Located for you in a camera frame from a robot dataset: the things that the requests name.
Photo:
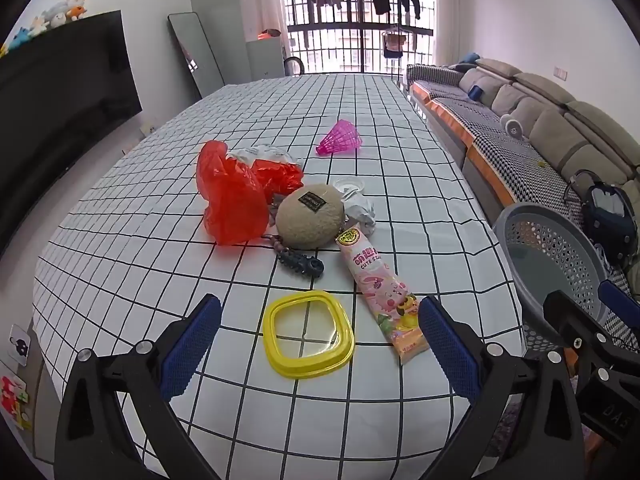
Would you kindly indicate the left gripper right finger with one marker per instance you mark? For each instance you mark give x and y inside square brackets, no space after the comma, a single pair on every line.
[523,420]

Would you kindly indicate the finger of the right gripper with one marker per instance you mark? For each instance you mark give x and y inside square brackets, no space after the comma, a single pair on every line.
[575,326]
[617,301]

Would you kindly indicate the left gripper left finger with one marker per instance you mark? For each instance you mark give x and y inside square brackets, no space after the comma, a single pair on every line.
[93,440]

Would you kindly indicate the pink snack wrapper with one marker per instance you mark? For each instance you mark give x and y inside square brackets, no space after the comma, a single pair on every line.
[393,306]

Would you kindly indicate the yellow square plastic lid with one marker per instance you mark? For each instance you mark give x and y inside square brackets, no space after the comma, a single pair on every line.
[307,335]

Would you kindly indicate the white paper ball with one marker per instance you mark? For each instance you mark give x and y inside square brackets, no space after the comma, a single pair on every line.
[359,212]

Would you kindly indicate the black spiky hair clip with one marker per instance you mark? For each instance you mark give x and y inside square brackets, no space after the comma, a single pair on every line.
[295,261]

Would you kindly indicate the beige fuzzy round pouch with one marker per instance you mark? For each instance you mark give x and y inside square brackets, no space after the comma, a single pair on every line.
[311,216]

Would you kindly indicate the red plastic bag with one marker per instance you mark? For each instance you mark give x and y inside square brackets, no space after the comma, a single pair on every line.
[238,195]

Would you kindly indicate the white round bottle cap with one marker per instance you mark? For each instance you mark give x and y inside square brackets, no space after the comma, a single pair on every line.
[348,185]

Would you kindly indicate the white blue mask packet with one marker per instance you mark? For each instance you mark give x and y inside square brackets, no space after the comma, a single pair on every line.
[250,154]

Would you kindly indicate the grey perforated laundry basket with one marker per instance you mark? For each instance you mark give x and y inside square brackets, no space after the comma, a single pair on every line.
[546,252]

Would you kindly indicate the dark blue backpack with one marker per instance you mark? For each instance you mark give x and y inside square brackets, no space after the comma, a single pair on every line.
[608,217]

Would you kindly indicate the grey sectional sofa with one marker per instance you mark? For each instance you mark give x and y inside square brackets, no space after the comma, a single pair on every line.
[550,105]

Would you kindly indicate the small white desk fan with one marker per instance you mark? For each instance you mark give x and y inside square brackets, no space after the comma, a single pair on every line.
[513,127]

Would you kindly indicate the blue cylinder on sofa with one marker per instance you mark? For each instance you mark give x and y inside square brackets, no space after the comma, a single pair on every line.
[475,93]

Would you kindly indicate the blue pillow on sofa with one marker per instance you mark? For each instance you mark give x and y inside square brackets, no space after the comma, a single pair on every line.
[470,58]

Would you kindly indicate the pink plastic shuttlecock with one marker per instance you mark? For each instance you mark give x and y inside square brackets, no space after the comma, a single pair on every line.
[342,138]

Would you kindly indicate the black window grille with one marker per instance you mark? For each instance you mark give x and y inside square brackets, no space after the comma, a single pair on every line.
[353,38]

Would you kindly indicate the leaning floor mirror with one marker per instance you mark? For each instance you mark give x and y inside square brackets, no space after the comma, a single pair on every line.
[198,55]

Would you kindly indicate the grey cabinet by window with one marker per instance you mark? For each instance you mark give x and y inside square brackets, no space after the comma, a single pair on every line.
[266,58]

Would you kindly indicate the row of plush toys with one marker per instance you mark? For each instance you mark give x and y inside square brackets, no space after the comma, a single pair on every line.
[60,14]

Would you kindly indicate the black wall television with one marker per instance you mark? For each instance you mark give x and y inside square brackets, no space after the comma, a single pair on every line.
[61,94]

